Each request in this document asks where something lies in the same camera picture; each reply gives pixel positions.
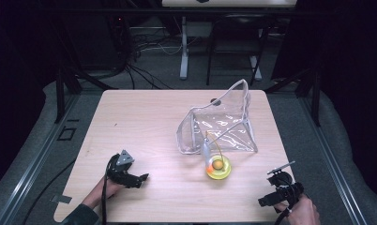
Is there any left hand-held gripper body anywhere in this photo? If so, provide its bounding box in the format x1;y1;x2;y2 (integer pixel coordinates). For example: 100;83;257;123
106;149;140;188

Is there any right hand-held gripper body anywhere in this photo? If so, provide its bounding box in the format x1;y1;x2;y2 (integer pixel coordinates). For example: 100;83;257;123
266;160;305;207

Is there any yellow round reel with handle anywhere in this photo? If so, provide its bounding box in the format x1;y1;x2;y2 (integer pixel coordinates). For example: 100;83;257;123
200;130;233;181

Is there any clear plastic zipper bag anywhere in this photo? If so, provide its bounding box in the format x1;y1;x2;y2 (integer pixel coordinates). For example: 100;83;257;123
175;78;260;156

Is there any person's left hand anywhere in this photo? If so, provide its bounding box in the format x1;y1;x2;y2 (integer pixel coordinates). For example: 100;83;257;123
88;176;125;210

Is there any person's right hand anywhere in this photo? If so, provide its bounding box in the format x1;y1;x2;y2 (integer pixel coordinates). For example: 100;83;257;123
273;193;322;225

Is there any white desk with legs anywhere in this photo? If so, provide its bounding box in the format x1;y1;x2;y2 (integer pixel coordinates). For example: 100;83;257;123
160;0;299;81

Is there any black chair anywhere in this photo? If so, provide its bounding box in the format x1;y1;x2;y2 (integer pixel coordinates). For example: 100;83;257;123
205;13;271;87

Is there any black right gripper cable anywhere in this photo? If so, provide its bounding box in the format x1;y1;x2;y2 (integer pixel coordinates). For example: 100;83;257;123
273;179;303;225

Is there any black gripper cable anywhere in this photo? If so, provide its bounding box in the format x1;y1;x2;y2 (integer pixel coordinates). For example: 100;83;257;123
101;156;119;225
273;179;303;225

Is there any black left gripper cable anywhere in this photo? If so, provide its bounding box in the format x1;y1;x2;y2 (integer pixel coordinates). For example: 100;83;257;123
101;156;119;225

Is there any aluminium floor rail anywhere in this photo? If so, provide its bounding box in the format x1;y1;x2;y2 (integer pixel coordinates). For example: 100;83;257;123
298;95;370;225
0;93;82;225

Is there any black floor cable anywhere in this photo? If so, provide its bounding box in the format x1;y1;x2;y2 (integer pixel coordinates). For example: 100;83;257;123
21;158;78;225

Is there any black metal stand frame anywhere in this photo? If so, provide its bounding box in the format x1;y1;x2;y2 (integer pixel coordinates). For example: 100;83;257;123
264;64;323;128
53;59;119;125

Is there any bundle of floor cables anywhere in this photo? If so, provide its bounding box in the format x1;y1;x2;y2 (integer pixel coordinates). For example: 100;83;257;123
122;18;200;91

